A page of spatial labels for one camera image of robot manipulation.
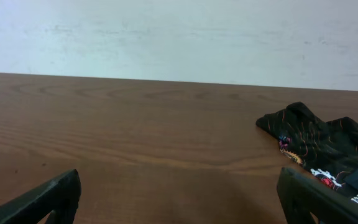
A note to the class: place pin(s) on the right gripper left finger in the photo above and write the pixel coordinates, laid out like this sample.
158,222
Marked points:
57,199

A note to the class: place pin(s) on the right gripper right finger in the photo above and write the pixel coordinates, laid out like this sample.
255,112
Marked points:
303,198

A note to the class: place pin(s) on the black printed garment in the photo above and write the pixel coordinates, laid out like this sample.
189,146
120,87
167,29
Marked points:
327,150

